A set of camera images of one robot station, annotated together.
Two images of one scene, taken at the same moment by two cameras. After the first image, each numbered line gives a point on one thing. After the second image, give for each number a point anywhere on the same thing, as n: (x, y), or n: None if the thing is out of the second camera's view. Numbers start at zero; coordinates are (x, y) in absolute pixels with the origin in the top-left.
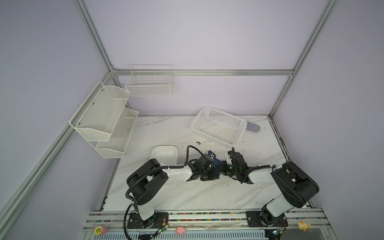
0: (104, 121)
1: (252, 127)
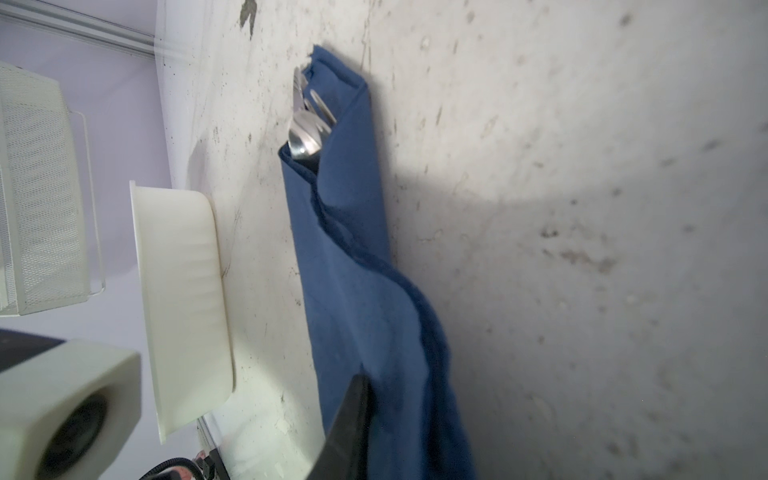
0: (49, 245)
1: None
